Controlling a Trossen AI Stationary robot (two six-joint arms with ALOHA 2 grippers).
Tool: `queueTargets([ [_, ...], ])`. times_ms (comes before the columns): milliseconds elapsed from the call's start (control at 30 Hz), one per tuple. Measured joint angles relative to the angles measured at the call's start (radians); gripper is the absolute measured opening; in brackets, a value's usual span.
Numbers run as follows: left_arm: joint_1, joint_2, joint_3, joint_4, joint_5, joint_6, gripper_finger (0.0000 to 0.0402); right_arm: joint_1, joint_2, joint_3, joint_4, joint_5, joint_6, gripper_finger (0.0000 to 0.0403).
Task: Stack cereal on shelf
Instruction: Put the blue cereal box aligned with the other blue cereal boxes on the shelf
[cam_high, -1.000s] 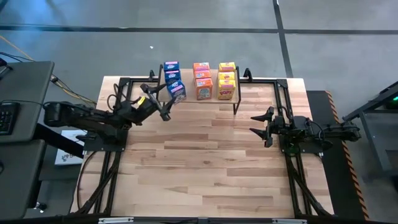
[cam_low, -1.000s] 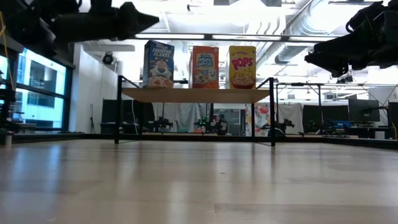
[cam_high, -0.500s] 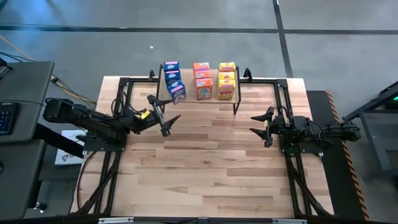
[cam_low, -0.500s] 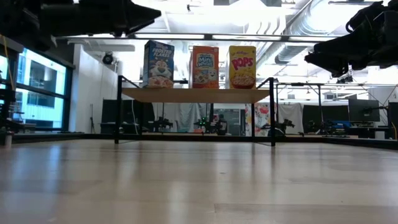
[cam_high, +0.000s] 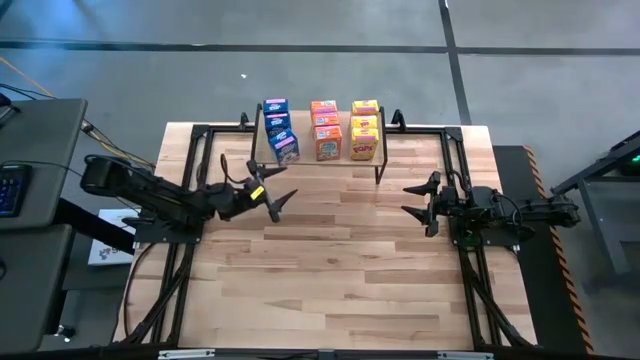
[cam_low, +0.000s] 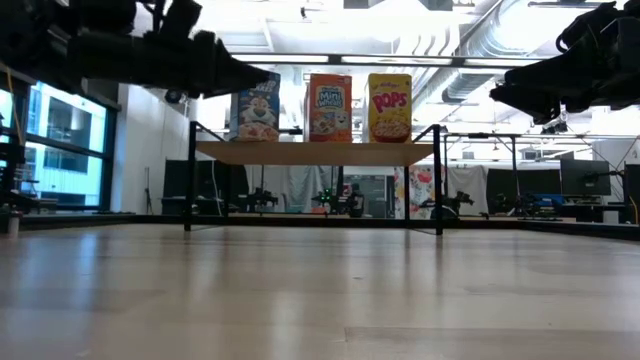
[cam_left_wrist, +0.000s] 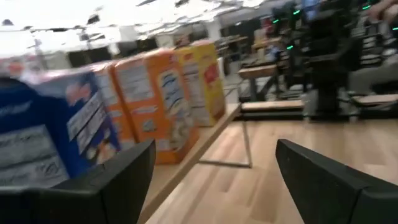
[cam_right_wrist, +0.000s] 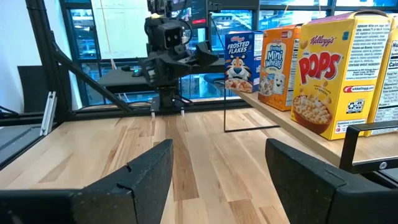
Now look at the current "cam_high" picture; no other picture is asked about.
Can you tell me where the black loose cable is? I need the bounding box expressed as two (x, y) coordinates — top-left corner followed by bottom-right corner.
(122, 242), (156, 339)

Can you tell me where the grey desk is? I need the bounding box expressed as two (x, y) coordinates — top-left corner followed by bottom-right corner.
(0, 97), (89, 231)
(0, 223), (76, 354)

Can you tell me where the black mat with hazard stripe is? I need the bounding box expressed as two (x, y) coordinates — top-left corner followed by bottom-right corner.
(492, 144), (596, 355)

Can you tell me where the black metal stand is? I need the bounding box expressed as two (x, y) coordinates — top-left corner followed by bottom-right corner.
(549, 128), (640, 290)

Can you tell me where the desk caster wheel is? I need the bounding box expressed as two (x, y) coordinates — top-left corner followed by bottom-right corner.
(53, 323), (77, 344)

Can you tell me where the black metal rig frame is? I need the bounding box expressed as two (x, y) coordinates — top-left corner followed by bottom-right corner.
(113, 108), (539, 351)

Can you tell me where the yellow floor cable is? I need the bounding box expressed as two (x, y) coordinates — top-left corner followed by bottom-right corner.
(0, 54), (156, 167)

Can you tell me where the white printed box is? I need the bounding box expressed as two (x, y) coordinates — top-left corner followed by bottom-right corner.
(87, 208), (139, 267)

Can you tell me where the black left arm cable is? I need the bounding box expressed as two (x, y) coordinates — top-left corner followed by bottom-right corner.
(219, 152), (251, 186)

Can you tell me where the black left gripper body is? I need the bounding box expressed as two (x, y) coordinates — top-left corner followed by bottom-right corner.
(214, 159), (282, 224)

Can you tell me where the orange Mini Wheats cereal box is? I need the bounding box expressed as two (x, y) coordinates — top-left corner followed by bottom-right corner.
(313, 124), (344, 162)
(309, 99), (339, 115)
(311, 111), (341, 128)

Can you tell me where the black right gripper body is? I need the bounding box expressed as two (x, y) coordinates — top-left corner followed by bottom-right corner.
(425, 170), (469, 238)

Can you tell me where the silver metal bracket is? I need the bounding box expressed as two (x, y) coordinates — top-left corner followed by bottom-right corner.
(158, 348), (216, 360)
(437, 349), (495, 360)

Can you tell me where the wooden shelf with black legs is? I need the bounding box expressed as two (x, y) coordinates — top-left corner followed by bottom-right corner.
(249, 102), (390, 185)

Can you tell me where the black keyboard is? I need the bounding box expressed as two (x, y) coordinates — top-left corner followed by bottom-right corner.
(0, 163), (34, 219)

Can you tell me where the blue Frosted Flakes cereal box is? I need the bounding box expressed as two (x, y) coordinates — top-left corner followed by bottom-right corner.
(262, 97), (290, 115)
(264, 112), (293, 134)
(268, 128), (302, 167)

